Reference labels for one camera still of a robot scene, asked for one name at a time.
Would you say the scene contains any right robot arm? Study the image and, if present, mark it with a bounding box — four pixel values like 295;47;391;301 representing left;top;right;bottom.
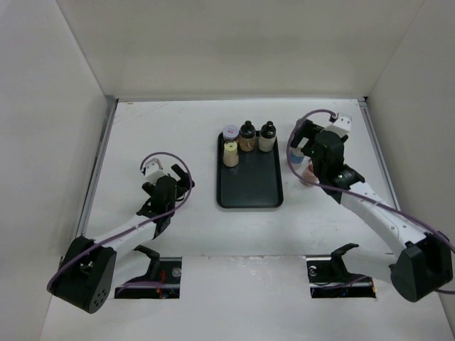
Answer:
287;117;454;302

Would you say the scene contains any black rectangular tray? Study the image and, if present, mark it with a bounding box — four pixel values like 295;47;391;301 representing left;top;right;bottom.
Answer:
216;134;284;209

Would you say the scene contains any black-cap white powder bottle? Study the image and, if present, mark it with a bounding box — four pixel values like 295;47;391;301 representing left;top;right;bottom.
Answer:
259;121;277;152

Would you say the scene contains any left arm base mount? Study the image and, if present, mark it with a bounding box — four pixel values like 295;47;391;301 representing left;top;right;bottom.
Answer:
113;245;183;300

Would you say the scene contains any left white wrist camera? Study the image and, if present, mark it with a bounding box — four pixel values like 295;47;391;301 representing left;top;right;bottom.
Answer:
141;158;166;184

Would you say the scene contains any black-cap brown spice bottle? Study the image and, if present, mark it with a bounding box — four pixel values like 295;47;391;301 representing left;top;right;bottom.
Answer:
238;120;256;152

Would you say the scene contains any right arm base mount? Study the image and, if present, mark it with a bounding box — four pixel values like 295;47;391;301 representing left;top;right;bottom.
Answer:
306;243;376;299

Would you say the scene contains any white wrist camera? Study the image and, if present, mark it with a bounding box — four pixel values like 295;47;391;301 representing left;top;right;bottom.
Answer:
141;158;166;184
326;113;352;138

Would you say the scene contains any yellow-cap beige spice bottle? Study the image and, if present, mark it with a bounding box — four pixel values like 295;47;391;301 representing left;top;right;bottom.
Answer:
223;141;239;168

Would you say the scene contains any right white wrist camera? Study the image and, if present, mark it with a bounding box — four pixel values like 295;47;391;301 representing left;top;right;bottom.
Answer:
326;113;352;138

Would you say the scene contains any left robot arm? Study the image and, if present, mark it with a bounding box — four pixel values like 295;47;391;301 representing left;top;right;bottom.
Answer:
46;164;195;314

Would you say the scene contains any silver-lid blue-label jar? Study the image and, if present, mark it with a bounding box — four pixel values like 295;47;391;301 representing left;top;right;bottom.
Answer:
289;142;305;168

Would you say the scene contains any pink-cap spice bottle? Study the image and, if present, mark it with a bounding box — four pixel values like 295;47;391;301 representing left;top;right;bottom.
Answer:
300;160;319;188

